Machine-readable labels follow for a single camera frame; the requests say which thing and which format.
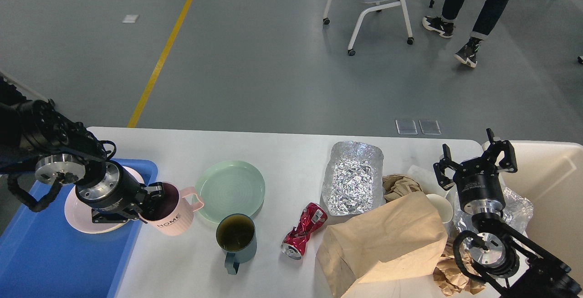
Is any aluminium foil tray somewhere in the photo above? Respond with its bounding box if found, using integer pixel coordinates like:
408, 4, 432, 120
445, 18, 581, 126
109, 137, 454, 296
321, 141, 385, 216

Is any crushed red soda can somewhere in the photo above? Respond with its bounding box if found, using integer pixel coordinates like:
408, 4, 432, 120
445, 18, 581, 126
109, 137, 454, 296
281, 202, 328, 260

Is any brown paper bag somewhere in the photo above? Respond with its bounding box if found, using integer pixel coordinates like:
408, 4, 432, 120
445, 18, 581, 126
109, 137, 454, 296
316, 192, 448, 298

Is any green plate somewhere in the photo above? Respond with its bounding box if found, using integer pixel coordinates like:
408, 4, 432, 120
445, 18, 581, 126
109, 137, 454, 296
195, 160, 266, 224

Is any dark teal mug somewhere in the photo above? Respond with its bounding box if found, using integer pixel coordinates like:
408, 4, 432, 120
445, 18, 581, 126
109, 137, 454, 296
216, 213, 257, 275

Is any crumpled brown paper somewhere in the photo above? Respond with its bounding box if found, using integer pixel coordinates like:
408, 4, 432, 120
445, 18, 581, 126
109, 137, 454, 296
433, 241, 486, 297
382, 174, 423, 203

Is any white paper cup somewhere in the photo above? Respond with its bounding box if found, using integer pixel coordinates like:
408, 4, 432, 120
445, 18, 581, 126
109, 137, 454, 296
426, 194, 454, 224

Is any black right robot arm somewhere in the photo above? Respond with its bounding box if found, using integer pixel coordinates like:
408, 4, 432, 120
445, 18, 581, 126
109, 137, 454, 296
433, 128, 582, 298

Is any blue plastic tray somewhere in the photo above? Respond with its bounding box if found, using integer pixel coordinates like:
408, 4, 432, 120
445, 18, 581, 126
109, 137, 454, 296
0, 184, 142, 298

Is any crumpled brown paper upper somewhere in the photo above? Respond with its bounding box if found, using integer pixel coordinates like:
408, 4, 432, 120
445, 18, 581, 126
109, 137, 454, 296
382, 174, 423, 203

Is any pink plate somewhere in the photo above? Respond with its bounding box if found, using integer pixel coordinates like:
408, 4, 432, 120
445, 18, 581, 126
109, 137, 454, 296
64, 165, 129, 234

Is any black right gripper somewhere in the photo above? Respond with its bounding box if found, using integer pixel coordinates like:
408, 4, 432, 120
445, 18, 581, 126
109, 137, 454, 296
433, 128, 518, 213

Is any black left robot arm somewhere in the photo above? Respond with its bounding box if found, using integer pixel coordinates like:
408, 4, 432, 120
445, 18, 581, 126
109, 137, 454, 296
0, 76, 168, 224

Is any crumpled brown paper lower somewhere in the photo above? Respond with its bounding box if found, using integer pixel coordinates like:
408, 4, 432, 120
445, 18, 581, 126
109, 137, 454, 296
433, 241, 486, 297

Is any clear plastic wrap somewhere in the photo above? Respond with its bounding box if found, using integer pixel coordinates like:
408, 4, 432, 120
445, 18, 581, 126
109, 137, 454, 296
452, 185, 534, 234

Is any beige plastic bin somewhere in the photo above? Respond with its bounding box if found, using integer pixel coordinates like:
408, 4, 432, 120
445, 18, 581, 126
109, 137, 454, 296
501, 140, 583, 283

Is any pink HOME mug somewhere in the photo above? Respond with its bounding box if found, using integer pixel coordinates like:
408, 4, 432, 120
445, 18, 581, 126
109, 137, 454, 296
139, 182, 205, 236

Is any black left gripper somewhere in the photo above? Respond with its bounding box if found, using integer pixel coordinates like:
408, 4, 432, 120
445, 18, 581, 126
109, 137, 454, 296
77, 161, 166, 224

